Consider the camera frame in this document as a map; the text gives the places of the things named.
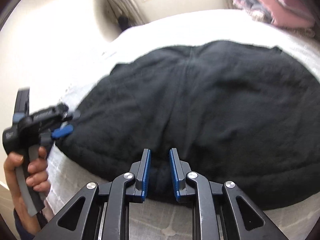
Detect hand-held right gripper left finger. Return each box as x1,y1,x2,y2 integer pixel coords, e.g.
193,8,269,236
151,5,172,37
32,149,152,240

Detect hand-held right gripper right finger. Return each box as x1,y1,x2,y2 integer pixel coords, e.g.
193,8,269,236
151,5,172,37
169,148,290,240

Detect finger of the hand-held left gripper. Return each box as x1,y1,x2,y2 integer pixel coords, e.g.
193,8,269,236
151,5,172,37
41,126,75,145
59,104,81,123

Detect black long coat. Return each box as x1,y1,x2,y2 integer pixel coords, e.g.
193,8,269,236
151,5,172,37
56,40,320,211

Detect person's left forearm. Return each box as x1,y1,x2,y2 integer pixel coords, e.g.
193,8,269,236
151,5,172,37
9,197,40,240

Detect person's left hand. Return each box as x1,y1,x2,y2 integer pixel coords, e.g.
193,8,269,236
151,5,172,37
3,146,52,207

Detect white plaid bedspread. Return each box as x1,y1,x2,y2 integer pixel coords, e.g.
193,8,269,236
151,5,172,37
45,10,320,240

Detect beige curtain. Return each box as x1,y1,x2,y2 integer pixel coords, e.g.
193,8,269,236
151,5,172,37
100,0,147,28

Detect pink and grey folded quilt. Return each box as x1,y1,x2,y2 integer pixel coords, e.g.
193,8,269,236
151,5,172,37
259,0,317,28

